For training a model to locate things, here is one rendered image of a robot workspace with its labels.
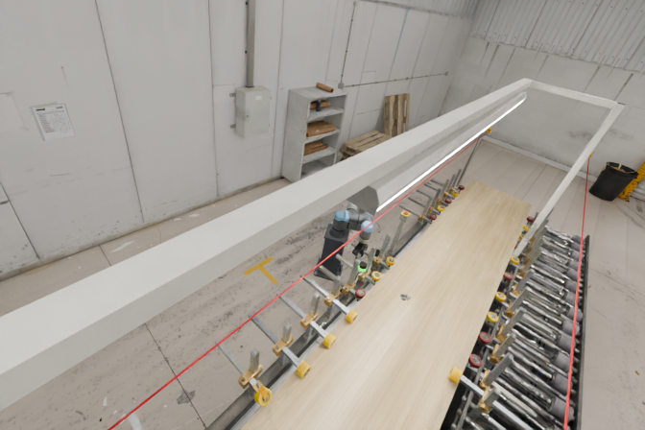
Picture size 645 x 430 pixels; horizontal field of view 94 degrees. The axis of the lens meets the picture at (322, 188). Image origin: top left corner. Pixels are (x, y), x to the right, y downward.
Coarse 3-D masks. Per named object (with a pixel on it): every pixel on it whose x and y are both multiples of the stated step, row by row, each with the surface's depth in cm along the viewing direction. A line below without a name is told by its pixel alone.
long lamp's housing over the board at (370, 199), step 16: (496, 112) 176; (464, 128) 139; (480, 128) 152; (448, 144) 120; (464, 144) 136; (416, 160) 101; (432, 160) 108; (384, 176) 88; (400, 176) 91; (416, 176) 98; (368, 192) 83; (384, 192) 84; (368, 208) 85
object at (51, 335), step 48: (576, 96) 235; (384, 144) 88; (432, 144) 105; (288, 192) 60; (336, 192) 64; (192, 240) 45; (240, 240) 47; (528, 240) 293; (96, 288) 36; (144, 288) 37; (192, 288) 43; (0, 336) 30; (48, 336) 31; (96, 336) 34; (0, 384) 28
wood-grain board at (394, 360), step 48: (480, 192) 404; (432, 240) 303; (480, 240) 315; (384, 288) 242; (432, 288) 250; (480, 288) 258; (336, 336) 202; (384, 336) 207; (432, 336) 213; (288, 384) 173; (336, 384) 177; (384, 384) 181; (432, 384) 185
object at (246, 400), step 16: (416, 224) 356; (400, 240) 326; (320, 320) 232; (304, 336) 217; (272, 368) 198; (288, 368) 205; (272, 384) 194; (240, 400) 180; (224, 416) 172; (240, 416) 176
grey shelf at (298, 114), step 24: (288, 96) 447; (312, 96) 430; (336, 96) 498; (288, 120) 464; (312, 120) 514; (336, 120) 514; (288, 144) 482; (336, 144) 531; (288, 168) 502; (312, 168) 545
